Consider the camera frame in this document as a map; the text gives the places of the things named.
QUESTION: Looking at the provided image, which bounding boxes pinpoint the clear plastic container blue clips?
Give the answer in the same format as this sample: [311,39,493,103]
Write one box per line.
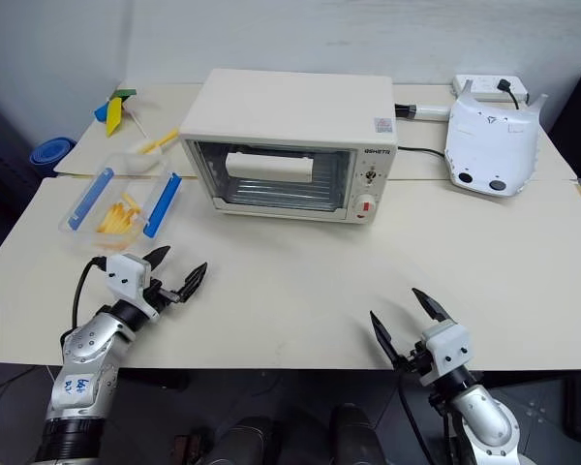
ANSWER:
[57,151,184,256]

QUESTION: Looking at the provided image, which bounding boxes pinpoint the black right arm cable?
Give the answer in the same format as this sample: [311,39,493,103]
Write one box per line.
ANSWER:
[397,375,454,465]

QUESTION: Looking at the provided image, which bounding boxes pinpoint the blue container clip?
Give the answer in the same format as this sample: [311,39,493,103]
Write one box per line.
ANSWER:
[67,167,114,230]
[142,171,183,239]

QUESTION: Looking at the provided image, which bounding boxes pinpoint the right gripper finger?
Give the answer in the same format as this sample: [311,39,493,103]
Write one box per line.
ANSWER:
[368,310,405,372]
[411,288,453,325]

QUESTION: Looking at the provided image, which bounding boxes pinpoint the yellow blue green pinwheel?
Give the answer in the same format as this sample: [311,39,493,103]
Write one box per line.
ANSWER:
[93,88,149,140]

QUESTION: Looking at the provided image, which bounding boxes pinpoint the white robot shell cover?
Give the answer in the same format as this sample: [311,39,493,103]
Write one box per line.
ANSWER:
[443,91,550,200]

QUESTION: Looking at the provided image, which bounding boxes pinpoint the cream toaster oven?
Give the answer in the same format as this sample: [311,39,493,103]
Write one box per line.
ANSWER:
[178,68,399,228]

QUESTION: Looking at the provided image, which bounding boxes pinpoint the glass oven door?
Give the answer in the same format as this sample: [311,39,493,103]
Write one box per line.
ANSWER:
[182,138,360,217]

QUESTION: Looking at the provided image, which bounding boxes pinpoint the dark rounded shape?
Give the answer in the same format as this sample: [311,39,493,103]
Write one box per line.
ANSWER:
[207,415,285,465]
[327,403,384,465]

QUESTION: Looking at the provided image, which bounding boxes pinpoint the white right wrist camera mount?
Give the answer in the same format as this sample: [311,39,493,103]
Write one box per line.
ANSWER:
[424,321,472,378]

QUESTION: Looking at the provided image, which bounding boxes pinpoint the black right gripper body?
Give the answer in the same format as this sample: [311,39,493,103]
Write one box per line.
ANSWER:
[393,338,440,388]

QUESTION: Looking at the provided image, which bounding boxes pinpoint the cream oven door handle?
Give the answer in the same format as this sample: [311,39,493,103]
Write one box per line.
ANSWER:
[225,150,316,184]

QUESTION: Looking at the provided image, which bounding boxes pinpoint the white power strip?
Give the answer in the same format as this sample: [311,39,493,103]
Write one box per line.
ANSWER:
[451,73,532,104]

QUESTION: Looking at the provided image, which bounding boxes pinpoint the white tube with black end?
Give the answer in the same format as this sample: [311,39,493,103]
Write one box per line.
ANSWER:
[393,102,452,122]

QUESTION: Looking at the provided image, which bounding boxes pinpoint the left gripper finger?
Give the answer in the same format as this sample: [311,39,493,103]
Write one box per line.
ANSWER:
[168,262,209,303]
[142,245,172,279]

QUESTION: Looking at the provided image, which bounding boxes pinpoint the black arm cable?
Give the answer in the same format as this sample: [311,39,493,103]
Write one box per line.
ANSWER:
[71,255,110,336]
[397,375,454,465]

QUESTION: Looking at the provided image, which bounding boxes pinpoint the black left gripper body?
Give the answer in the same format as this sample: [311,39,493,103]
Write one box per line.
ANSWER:
[141,278,180,323]

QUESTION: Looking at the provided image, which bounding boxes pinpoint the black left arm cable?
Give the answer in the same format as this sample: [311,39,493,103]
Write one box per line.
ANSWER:
[71,255,110,336]

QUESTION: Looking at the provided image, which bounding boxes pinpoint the white scoop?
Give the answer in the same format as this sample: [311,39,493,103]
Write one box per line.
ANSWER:
[124,139,168,173]

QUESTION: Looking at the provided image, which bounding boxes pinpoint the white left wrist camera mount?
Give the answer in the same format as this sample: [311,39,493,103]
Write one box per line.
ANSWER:
[106,252,152,305]

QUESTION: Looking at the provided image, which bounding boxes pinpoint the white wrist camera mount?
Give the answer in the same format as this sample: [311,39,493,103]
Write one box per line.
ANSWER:
[106,252,152,305]
[424,321,472,378]

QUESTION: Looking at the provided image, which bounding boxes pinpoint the black plug with cable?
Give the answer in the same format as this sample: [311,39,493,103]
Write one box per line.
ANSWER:
[495,77,532,110]

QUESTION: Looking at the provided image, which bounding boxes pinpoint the black chair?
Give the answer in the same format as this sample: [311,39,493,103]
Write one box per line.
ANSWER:
[547,66,581,152]

